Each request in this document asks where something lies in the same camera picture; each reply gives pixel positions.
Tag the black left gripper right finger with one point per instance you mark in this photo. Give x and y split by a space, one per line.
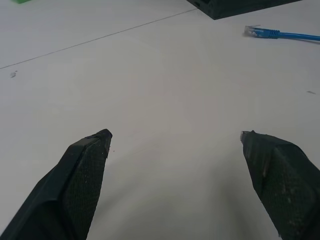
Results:
285 180

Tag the black box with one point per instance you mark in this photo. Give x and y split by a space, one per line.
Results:
225 6

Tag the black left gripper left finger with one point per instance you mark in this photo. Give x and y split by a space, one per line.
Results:
75 180

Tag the green block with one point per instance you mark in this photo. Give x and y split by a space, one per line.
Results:
21 1

